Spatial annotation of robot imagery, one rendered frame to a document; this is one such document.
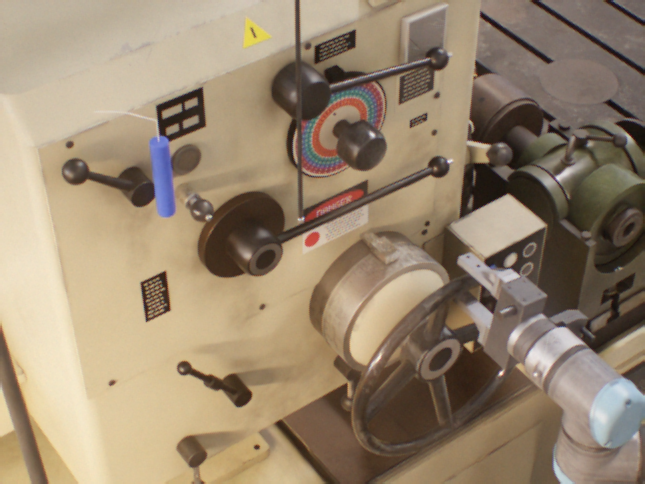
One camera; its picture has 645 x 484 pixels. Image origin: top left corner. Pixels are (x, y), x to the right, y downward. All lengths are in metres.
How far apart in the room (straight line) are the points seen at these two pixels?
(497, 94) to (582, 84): 0.61
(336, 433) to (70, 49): 1.38
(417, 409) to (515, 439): 0.30
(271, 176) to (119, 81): 0.32
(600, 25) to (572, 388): 1.76
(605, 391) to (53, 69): 0.85
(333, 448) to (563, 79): 1.08
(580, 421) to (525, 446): 1.33
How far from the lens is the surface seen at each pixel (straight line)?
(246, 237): 1.84
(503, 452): 3.07
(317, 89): 1.74
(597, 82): 3.20
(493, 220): 2.25
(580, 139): 2.52
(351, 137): 1.83
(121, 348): 1.92
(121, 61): 1.68
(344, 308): 2.05
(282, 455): 2.81
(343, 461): 2.78
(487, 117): 2.58
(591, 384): 1.78
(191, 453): 2.14
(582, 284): 2.47
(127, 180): 1.68
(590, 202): 2.42
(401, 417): 2.86
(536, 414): 3.07
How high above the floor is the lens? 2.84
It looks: 43 degrees down
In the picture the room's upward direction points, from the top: straight up
